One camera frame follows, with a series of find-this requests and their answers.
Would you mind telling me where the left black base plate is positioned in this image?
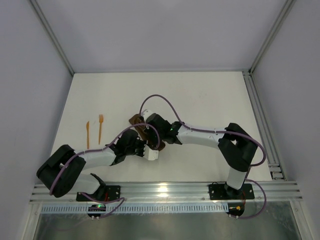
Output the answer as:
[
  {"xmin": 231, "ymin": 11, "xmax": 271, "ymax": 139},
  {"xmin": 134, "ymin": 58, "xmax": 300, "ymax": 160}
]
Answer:
[{"xmin": 86, "ymin": 185, "xmax": 121, "ymax": 202}]

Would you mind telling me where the corner aluminium post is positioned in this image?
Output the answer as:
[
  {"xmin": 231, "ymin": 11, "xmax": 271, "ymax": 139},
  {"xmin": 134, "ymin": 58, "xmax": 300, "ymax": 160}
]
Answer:
[
  {"xmin": 248, "ymin": 0, "xmax": 296, "ymax": 76},
  {"xmin": 28, "ymin": 0, "xmax": 75, "ymax": 77}
]

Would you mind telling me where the left corner aluminium post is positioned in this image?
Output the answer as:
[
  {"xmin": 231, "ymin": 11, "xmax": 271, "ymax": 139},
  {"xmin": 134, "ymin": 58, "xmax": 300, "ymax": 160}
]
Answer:
[{"xmin": 28, "ymin": 0, "xmax": 75, "ymax": 77}]

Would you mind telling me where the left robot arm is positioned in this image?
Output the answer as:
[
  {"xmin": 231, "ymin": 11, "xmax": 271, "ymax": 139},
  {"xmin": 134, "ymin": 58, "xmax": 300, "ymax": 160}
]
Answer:
[{"xmin": 36, "ymin": 129, "xmax": 147, "ymax": 201}]

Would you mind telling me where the slotted cable duct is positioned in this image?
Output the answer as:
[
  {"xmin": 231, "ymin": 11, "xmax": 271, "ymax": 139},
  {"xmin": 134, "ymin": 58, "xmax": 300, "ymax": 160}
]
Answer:
[{"xmin": 41, "ymin": 202, "xmax": 228, "ymax": 214}]

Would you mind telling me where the right side aluminium rail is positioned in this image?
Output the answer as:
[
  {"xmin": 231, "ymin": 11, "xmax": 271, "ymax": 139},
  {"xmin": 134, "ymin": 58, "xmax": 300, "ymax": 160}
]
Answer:
[{"xmin": 242, "ymin": 70, "xmax": 287, "ymax": 181}]

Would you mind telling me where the left black connector board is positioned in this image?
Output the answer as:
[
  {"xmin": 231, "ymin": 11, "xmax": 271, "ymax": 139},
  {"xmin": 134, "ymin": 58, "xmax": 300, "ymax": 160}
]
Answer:
[{"xmin": 87, "ymin": 203, "xmax": 106, "ymax": 220}]

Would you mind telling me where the right black connector board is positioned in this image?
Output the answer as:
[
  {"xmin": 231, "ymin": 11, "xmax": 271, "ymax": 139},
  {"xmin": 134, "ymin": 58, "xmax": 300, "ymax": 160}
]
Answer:
[{"xmin": 226, "ymin": 202, "xmax": 245, "ymax": 219}]

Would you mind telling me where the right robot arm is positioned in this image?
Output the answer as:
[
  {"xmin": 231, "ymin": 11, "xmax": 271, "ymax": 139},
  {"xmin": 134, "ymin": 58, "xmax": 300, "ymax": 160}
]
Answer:
[{"xmin": 141, "ymin": 110, "xmax": 258, "ymax": 199}]

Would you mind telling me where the right corner aluminium post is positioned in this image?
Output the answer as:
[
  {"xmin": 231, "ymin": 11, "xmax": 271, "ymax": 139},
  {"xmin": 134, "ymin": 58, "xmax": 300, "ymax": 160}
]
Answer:
[{"xmin": 248, "ymin": 0, "xmax": 296, "ymax": 76}]

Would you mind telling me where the front aluminium rail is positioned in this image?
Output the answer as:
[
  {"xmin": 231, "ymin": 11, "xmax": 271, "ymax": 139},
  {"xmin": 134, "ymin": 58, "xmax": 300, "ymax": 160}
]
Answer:
[{"xmin": 29, "ymin": 181, "xmax": 303, "ymax": 203}]

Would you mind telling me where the orange plastic fork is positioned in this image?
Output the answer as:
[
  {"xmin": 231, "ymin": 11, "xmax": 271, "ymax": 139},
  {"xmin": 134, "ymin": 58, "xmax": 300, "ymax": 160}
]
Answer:
[{"xmin": 98, "ymin": 114, "xmax": 104, "ymax": 145}]

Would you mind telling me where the orange plastic knife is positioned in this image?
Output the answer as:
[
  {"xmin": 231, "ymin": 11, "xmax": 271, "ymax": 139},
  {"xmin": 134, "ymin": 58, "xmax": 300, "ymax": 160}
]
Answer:
[{"xmin": 86, "ymin": 121, "xmax": 90, "ymax": 150}]

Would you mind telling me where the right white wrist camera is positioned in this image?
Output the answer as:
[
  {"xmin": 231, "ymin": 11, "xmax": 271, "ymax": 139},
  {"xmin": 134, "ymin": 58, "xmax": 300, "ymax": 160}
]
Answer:
[{"xmin": 140, "ymin": 109, "xmax": 154, "ymax": 122}]

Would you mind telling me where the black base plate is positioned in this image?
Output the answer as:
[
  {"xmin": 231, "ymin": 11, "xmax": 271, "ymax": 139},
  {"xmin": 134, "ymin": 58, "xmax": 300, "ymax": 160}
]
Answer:
[
  {"xmin": 208, "ymin": 182, "xmax": 255, "ymax": 200},
  {"xmin": 86, "ymin": 185, "xmax": 121, "ymax": 202}
]

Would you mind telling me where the black connector board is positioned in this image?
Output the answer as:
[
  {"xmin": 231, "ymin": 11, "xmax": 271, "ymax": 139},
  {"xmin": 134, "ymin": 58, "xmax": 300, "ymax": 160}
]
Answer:
[
  {"xmin": 226, "ymin": 202, "xmax": 245, "ymax": 219},
  {"xmin": 87, "ymin": 203, "xmax": 106, "ymax": 220}
]

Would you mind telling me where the brown cloth napkin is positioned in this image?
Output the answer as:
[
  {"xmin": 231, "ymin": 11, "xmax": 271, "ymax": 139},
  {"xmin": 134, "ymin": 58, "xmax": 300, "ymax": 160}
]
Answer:
[{"xmin": 128, "ymin": 114, "xmax": 166, "ymax": 151}]

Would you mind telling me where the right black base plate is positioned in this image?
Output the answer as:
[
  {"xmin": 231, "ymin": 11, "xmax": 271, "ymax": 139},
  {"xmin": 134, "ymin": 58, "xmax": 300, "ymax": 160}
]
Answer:
[{"xmin": 208, "ymin": 182, "xmax": 255, "ymax": 200}]

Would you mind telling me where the aluminium rail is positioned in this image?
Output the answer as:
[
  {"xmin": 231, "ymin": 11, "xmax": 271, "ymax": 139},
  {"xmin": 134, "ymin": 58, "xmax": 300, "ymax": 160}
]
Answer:
[
  {"xmin": 29, "ymin": 181, "xmax": 303, "ymax": 203},
  {"xmin": 242, "ymin": 70, "xmax": 287, "ymax": 181}
]

